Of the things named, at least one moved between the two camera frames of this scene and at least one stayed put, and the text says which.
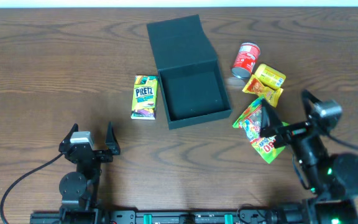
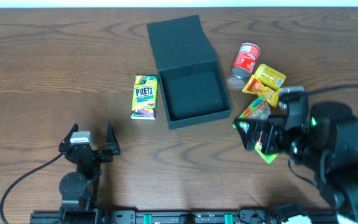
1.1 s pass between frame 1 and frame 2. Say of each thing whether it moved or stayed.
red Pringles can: stayed
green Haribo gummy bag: stayed
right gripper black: moved
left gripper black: stayed
